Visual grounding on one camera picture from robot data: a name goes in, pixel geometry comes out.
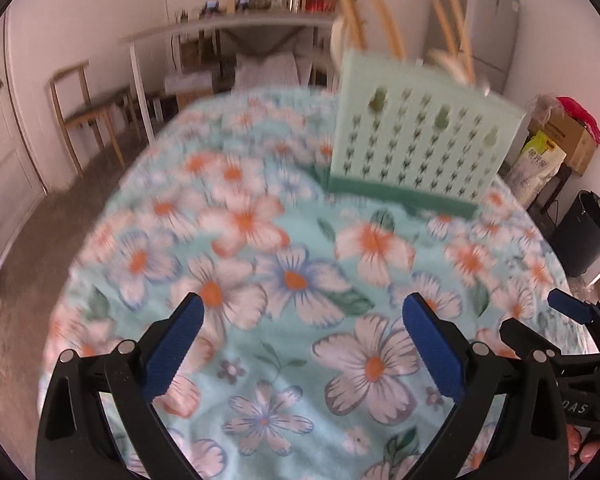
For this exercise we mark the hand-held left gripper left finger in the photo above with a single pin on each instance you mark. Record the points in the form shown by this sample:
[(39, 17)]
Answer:
[(172, 345)]

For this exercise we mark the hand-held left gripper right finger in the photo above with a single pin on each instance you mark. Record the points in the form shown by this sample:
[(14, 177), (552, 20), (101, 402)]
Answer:
[(435, 345)]

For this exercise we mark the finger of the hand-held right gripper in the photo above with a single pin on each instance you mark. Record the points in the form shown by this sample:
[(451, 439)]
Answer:
[(525, 337), (570, 305)]

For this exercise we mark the green perforated utensil holder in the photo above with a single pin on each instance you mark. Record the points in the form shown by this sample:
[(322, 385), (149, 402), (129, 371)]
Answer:
[(405, 160)]

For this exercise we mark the metal spoon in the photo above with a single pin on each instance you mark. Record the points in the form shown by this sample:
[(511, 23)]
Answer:
[(484, 87)]

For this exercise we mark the cream plastic ladle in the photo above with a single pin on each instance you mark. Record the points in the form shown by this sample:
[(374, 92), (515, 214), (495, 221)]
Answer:
[(447, 62)]

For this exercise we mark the cream rice paddle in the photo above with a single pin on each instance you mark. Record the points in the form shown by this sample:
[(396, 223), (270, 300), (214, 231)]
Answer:
[(337, 42)]

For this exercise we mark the bundle of wooden chopsticks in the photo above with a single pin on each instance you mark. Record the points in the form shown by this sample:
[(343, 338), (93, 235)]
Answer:
[(350, 15)]

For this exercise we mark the person's right hand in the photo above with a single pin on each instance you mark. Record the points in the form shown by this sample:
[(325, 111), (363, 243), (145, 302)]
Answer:
[(577, 442)]

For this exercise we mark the black trash bin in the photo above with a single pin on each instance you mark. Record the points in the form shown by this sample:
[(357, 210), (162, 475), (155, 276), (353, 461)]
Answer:
[(580, 235)]

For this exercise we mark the dark wooden stool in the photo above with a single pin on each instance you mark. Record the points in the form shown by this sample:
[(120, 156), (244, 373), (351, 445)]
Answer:
[(555, 185)]

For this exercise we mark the yellow green rice bag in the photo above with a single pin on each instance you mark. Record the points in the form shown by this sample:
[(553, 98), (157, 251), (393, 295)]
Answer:
[(535, 165)]

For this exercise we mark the floral tablecloth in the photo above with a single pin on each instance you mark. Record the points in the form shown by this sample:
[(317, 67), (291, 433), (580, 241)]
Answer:
[(290, 240)]

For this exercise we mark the brown cardboard box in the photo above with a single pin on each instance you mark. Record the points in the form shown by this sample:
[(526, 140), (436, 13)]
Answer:
[(565, 137)]

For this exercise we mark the red plastic bag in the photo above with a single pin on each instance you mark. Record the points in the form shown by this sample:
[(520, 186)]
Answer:
[(577, 110)]

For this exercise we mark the brown cardboard carton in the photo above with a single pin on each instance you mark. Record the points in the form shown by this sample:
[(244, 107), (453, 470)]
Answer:
[(195, 100)]

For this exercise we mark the white door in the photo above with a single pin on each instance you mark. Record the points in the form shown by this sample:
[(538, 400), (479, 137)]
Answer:
[(5, 160)]

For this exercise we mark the wooden chair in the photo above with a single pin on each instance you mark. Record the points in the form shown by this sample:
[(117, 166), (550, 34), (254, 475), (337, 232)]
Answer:
[(92, 107)]

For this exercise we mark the silver refrigerator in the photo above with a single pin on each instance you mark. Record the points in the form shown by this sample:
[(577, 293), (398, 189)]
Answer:
[(495, 35)]

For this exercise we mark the white woven sack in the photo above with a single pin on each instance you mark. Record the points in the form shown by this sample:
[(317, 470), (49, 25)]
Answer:
[(267, 72)]

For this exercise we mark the white long table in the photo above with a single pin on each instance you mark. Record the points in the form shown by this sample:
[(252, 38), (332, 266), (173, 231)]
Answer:
[(240, 22)]

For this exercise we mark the red packaged goods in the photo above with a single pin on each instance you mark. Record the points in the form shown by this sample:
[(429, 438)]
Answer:
[(317, 2)]

